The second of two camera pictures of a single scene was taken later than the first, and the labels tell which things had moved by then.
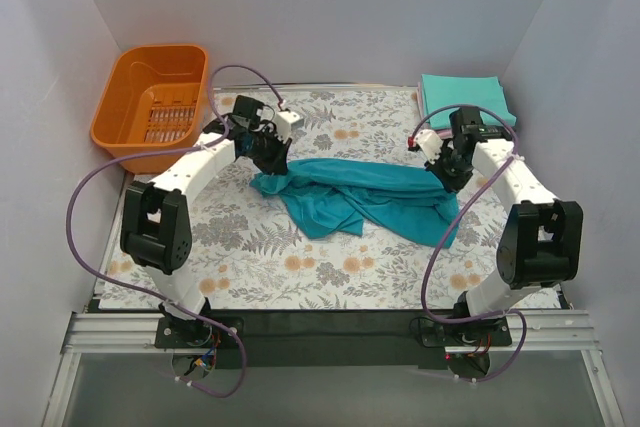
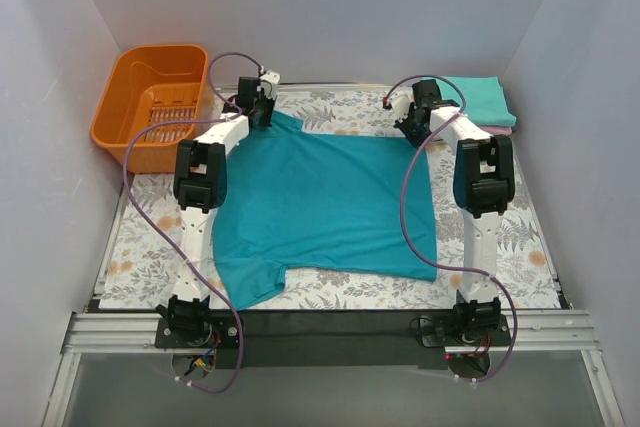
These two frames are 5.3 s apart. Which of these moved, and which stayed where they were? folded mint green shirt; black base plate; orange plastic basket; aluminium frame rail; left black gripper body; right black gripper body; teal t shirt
Moved: right black gripper body; teal t shirt; left black gripper body
Stayed: aluminium frame rail; folded mint green shirt; black base plate; orange plastic basket
